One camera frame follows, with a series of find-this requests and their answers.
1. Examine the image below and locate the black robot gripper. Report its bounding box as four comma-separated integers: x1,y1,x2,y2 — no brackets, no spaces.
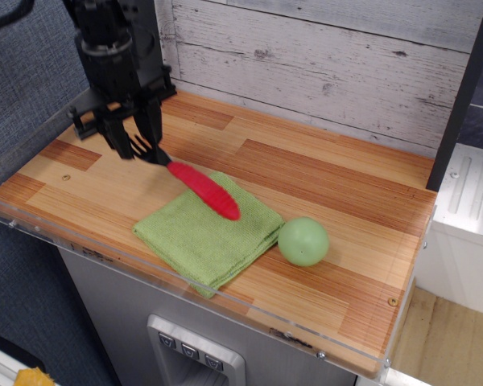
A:
68,38,176,159

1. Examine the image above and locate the red handled metal fork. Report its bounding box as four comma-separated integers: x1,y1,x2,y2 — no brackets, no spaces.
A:
130,135,241,220

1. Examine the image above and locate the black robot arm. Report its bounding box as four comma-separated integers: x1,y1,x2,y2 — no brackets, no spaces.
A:
65,1,176,166

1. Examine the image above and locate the folded green cloth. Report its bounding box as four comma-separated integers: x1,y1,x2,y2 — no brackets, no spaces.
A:
132,172,284,298

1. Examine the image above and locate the green ball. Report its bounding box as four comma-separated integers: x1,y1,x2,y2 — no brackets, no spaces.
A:
278,217,330,267

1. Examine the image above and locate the grey toy fridge cabinet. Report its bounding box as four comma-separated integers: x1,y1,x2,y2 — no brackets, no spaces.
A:
60,248,357,385

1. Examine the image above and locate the black and white base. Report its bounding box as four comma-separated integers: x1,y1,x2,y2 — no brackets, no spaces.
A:
0,339,46,385

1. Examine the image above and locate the yellow object at corner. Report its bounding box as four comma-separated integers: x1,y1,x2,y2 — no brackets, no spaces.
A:
13,368,56,386

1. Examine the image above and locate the white toy sink unit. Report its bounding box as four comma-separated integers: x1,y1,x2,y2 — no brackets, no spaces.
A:
414,144,483,313

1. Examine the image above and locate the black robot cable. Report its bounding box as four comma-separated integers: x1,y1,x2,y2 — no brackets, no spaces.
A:
0,0,35,33

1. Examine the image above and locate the right dark vertical post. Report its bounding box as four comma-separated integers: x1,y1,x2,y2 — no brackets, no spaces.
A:
426,18,483,192

